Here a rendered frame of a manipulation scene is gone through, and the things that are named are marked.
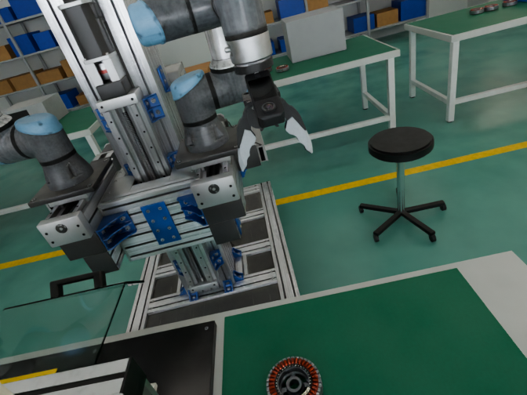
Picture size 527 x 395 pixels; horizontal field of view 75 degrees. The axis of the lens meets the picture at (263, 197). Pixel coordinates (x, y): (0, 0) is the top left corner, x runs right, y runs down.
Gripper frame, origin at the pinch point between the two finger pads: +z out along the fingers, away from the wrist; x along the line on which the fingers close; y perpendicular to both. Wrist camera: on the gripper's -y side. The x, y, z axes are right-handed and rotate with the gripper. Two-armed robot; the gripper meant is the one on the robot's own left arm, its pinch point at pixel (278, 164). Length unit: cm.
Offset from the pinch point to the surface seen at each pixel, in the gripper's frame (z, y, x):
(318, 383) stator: 36.3, -24.8, 3.5
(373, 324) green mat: 39.8, -12.8, -12.2
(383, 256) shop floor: 114, 80, -50
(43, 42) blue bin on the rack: -31, 595, 305
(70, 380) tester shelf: 3.5, -35.6, 32.3
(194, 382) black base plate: 38, -17, 30
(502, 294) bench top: 40, -13, -42
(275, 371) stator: 36.1, -20.5, 11.4
